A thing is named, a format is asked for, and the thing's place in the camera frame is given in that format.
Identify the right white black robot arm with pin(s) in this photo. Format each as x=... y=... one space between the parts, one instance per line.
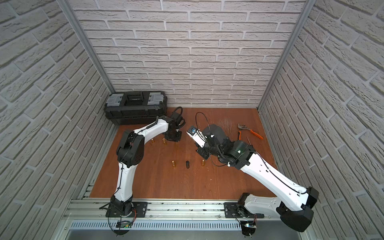
x=296 y=202

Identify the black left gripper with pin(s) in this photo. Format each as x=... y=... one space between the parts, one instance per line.
x=172 y=136

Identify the orange handled pliers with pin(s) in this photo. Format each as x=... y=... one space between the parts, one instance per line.
x=244 y=127

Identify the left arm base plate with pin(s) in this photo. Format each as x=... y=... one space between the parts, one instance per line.
x=141 y=209

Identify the black plastic toolbox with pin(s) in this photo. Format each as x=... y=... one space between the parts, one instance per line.
x=133 y=108

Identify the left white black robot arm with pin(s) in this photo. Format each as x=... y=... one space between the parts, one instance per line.
x=130 y=153

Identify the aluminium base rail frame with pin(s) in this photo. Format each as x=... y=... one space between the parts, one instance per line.
x=175 y=219

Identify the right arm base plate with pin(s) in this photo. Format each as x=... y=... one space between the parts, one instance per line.
x=233 y=210

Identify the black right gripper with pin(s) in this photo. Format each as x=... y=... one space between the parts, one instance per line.
x=200 y=151

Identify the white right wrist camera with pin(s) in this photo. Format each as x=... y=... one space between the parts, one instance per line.
x=197 y=136

